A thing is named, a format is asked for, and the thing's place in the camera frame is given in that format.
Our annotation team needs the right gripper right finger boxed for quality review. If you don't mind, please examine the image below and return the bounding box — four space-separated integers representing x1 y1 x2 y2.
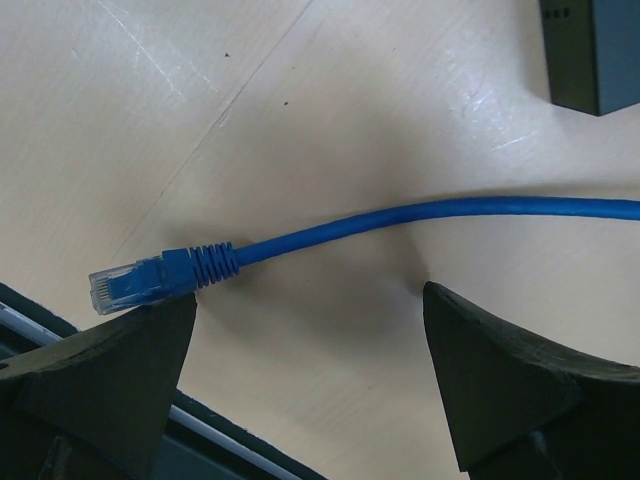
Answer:
423 282 639 479

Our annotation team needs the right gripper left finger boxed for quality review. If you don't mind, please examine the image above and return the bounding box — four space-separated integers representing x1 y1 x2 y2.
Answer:
1 294 196 479

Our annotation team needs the blue ethernet cable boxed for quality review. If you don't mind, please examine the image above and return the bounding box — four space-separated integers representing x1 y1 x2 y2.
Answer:
88 196 640 317

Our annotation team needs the small black network switch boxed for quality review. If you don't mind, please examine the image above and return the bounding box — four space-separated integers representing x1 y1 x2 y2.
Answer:
539 0 639 116

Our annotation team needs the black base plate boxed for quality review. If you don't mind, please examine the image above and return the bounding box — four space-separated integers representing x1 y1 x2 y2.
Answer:
1 287 315 479

